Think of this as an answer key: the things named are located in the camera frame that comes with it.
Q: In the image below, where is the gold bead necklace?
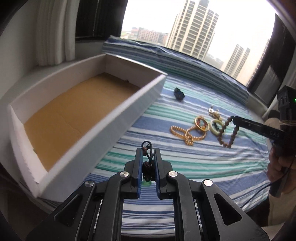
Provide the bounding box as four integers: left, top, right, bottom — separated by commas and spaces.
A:
170, 124, 209, 147

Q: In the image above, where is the brown wooden bead bracelet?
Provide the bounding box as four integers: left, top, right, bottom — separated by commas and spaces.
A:
217, 116, 240, 148

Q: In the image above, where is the red amber bead bracelet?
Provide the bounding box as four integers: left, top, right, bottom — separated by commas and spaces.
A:
194, 116, 210, 132

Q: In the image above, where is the pale green jade bangle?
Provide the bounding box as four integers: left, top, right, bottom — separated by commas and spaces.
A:
209, 119, 224, 136

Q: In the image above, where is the gold rings and charms pile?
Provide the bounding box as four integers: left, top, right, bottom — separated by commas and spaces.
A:
208, 105, 224, 121

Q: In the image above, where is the right hand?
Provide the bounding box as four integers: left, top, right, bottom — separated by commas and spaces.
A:
267, 147, 295, 194

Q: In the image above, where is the striped blue green bedsheet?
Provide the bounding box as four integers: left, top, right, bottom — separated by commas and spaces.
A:
83, 69, 271, 237

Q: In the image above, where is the dark blue watch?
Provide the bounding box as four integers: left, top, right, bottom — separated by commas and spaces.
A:
174, 87, 185, 101

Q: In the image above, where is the white cardboard box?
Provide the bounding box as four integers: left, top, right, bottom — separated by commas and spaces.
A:
8, 54, 167, 202

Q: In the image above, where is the striped pillow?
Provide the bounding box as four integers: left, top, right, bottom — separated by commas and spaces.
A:
102, 36, 249, 105

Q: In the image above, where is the white curtain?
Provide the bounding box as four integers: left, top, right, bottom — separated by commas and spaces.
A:
36, 0, 80, 66

